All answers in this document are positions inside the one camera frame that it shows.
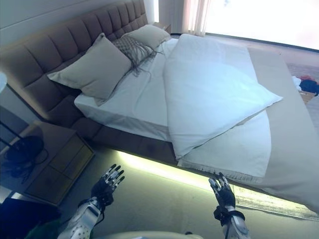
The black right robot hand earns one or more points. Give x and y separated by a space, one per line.
225 195

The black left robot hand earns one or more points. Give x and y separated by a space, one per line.
103 189

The white duvet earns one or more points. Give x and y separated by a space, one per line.
211 82

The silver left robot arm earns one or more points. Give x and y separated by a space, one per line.
82 221

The beige bed runner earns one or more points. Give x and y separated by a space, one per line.
286 129

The white fitted bed sheet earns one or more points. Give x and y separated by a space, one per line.
134 102

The wooden glass-topped nightstand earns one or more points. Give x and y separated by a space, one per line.
57 159

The silver robot torso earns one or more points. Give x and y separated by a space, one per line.
159 235

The green leafy plant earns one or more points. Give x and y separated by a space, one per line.
42 230

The black floor box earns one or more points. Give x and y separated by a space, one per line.
25 211

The large beige pillow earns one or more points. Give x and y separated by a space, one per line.
97 69

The pile of clothes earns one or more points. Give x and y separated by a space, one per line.
307 84

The woven fringed grey cushion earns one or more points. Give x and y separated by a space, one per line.
129 47

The patterned grey floor rug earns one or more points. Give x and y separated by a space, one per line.
301 68

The white lamp shade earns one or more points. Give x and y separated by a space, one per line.
2 81

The small beige pillow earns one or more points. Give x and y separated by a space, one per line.
149 35

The small wooden nightstand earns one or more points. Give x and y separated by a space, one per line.
164 27

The large bright window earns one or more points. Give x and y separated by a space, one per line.
261 17

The sheer pale curtain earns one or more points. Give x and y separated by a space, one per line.
197 15

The brown tufted bed frame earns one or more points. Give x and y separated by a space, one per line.
45 52

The vertical wall light strip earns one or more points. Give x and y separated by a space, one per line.
155 11

